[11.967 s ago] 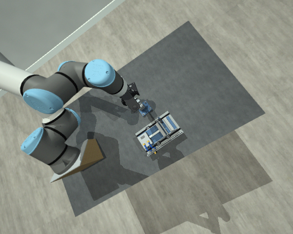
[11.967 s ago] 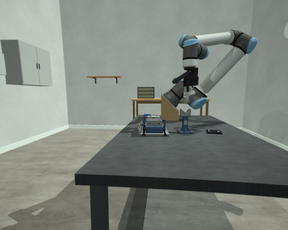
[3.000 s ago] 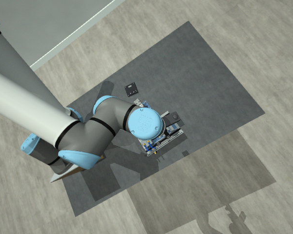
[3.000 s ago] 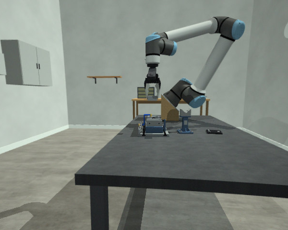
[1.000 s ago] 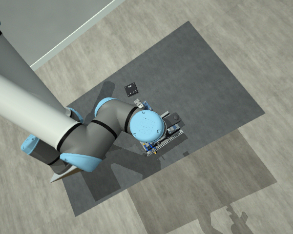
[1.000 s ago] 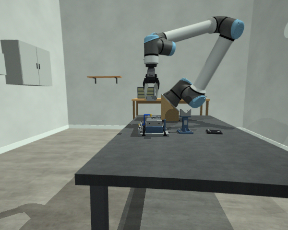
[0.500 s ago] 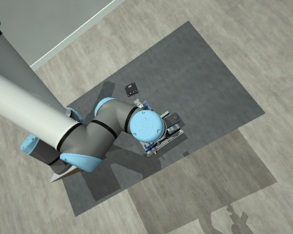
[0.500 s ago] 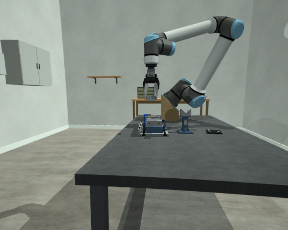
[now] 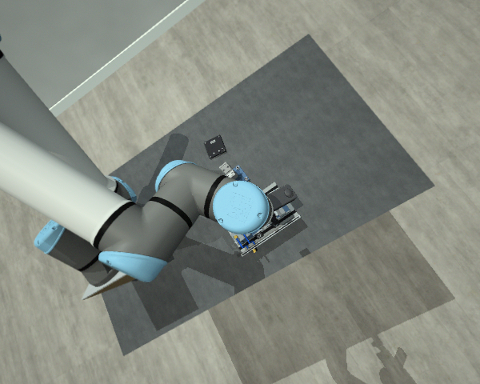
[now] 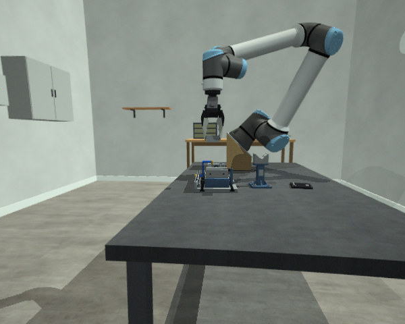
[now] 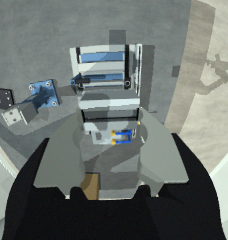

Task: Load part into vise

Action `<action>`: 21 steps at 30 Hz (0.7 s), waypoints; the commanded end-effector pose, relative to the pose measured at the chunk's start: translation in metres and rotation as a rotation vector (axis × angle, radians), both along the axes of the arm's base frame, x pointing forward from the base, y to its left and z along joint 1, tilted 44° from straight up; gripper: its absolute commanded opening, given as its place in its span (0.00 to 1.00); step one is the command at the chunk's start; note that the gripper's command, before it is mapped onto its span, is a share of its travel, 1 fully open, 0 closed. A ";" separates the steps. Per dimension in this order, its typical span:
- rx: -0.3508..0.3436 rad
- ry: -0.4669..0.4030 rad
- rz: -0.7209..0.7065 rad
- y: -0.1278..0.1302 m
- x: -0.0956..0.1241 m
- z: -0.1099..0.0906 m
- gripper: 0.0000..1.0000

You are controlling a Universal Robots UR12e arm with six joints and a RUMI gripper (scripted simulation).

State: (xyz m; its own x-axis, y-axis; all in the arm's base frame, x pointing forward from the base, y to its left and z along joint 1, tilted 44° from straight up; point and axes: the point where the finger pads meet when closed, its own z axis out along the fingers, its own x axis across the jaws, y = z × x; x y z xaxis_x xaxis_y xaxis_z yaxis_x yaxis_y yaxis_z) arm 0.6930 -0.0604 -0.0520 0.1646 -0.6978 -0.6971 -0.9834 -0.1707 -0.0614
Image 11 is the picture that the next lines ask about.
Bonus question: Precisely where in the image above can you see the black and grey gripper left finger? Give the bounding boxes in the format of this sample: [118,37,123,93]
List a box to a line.
[1,109,85,240]

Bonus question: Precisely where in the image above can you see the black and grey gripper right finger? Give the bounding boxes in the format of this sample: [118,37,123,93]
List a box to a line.
[137,106,227,240]

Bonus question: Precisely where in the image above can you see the light grey slotted block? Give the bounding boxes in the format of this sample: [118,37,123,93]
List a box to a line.
[80,89,140,131]

